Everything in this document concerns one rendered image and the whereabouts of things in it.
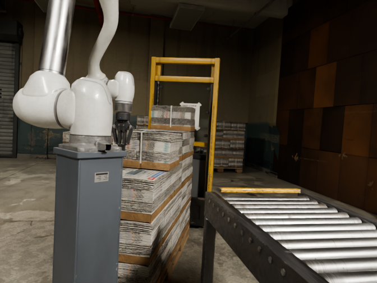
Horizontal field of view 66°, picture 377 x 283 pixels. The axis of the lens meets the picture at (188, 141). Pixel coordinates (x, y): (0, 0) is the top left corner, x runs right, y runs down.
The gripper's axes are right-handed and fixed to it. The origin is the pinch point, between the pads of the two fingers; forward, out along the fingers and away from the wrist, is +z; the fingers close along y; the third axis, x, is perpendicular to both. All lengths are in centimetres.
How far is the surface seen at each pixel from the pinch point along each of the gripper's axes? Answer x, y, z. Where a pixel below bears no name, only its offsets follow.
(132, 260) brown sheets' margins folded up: 2, -9, 57
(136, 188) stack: 2.3, -9.8, 18.3
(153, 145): -26.8, -10.0, -2.6
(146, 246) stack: 2, -17, 48
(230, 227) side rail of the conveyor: 40, -59, 21
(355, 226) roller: 37, -103, 17
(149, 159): -26.6, -7.7, 6.2
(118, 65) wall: -642, 277, -173
